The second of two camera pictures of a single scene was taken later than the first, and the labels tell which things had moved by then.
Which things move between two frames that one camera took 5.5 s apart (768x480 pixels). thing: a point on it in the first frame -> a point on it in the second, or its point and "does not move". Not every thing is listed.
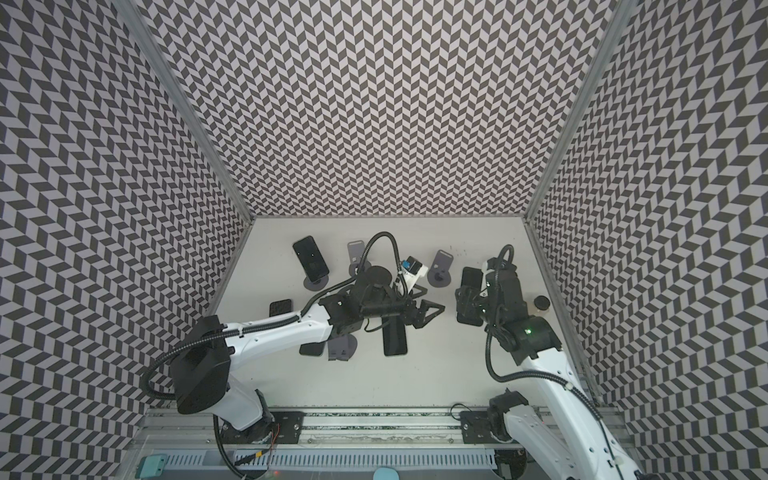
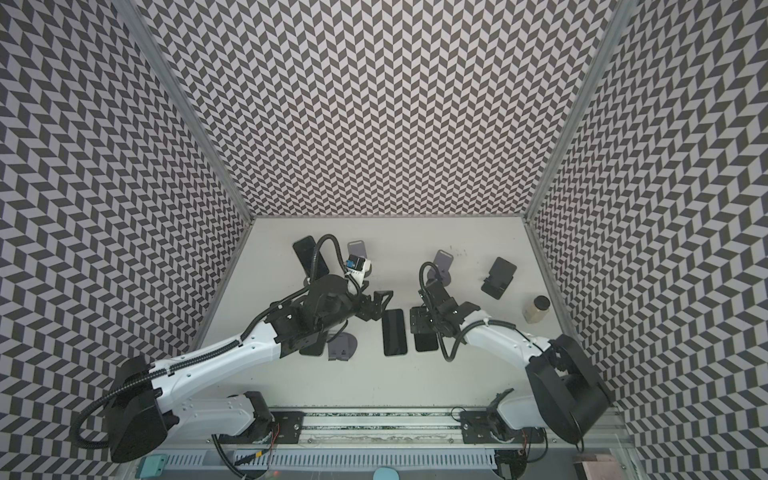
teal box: x=151 y=466 does not move
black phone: x=468 y=311 -> x=425 y=334
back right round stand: x=439 y=274 does not move
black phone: x=312 y=348 does not move
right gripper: x=482 y=302 -> x=432 y=315
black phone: x=394 y=335 does not move
